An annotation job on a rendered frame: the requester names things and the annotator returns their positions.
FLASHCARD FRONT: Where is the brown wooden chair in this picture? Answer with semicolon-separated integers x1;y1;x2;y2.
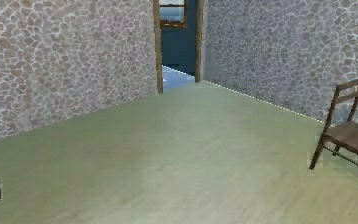
308;77;358;173

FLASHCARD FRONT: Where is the brown framed window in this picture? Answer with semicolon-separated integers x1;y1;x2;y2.
158;0;188;29

